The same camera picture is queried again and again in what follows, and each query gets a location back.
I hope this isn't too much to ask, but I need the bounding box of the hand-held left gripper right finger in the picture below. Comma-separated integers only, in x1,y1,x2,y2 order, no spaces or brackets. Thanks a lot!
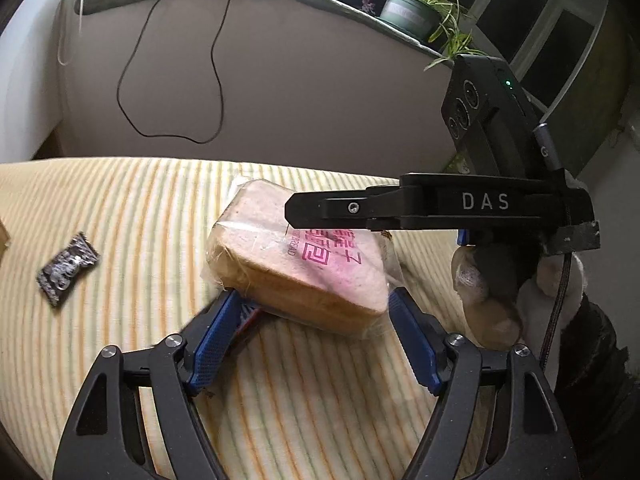
387,287,584,480

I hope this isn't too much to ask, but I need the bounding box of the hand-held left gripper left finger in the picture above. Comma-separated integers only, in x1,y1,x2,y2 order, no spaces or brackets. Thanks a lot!
51,290,242,480

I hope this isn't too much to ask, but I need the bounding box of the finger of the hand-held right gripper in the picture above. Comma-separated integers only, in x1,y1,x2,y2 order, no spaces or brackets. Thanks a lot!
283,186,402,234

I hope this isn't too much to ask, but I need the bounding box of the sliced bread package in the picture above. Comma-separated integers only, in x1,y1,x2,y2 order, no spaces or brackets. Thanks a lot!
199,175,402,342

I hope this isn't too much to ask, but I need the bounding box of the person's right forearm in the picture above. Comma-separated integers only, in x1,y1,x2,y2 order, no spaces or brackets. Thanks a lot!
541,294,637,480

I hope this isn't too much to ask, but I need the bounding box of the person's right hand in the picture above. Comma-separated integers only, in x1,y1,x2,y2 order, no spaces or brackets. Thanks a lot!
449,246,587,349

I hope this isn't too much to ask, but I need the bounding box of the striped yellow blanket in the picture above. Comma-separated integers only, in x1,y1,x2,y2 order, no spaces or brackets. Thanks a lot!
0,156,502,480

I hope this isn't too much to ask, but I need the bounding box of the small dark snack packet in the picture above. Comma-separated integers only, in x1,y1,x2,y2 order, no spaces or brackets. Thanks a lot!
35,231,101,309

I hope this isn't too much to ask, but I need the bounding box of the potted spider plant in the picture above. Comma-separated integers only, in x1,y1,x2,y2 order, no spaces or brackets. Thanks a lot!
359,0,489,72

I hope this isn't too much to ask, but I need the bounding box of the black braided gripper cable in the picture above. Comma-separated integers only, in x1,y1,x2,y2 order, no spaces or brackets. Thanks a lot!
532,121,574,374

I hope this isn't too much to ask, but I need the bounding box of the black power cable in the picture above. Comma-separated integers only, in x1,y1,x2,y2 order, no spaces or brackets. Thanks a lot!
117,0,252,145

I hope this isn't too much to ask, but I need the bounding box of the white cable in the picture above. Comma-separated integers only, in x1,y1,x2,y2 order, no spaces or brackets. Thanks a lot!
56,0,90,67

